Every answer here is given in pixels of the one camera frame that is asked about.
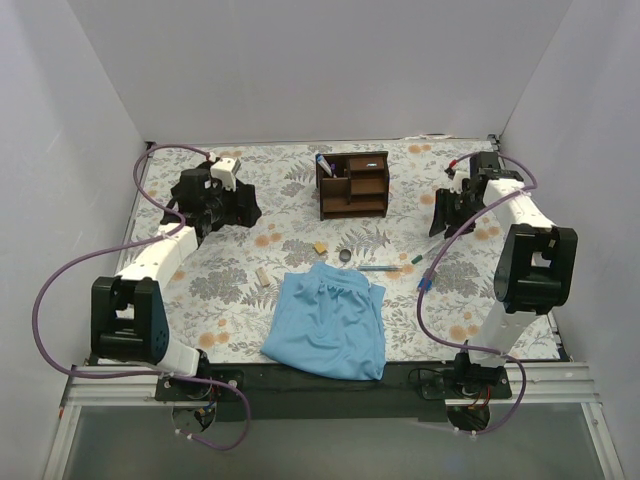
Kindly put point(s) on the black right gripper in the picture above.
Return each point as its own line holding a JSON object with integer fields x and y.
{"x": 454, "y": 209}

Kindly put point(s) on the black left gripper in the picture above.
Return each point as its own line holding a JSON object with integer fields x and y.
{"x": 242, "y": 205}

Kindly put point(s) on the white green-tipped marker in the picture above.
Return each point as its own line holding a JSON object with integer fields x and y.
{"x": 434, "y": 248}

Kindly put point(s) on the tan eraser block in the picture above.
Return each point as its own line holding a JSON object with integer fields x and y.
{"x": 320, "y": 248}

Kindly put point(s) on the brown blue pen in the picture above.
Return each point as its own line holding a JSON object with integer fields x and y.
{"x": 322, "y": 162}

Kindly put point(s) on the brown wooden desk organizer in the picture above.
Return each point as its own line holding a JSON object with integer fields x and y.
{"x": 361, "y": 188}

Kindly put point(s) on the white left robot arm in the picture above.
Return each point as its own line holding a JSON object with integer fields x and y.
{"x": 128, "y": 318}

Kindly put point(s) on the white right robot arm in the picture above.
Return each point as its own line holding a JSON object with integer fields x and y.
{"x": 534, "y": 270}

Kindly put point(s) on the black folded cloth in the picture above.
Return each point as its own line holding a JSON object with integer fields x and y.
{"x": 189, "y": 195}

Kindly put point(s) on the floral tablecloth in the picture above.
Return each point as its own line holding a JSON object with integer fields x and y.
{"x": 223, "y": 297}

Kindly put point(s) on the light blue shorts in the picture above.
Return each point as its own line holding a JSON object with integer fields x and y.
{"x": 328, "y": 322}

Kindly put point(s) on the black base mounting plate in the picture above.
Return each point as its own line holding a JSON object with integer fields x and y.
{"x": 407, "y": 390}

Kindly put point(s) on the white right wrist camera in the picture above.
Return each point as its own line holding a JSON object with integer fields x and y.
{"x": 458, "y": 178}

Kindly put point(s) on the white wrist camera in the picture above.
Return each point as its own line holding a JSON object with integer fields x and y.
{"x": 225, "y": 169}
{"x": 458, "y": 178}

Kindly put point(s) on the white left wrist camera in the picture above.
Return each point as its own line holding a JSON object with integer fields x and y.
{"x": 225, "y": 169}

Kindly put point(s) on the aluminium frame rail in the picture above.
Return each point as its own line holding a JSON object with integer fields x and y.
{"x": 92, "y": 387}

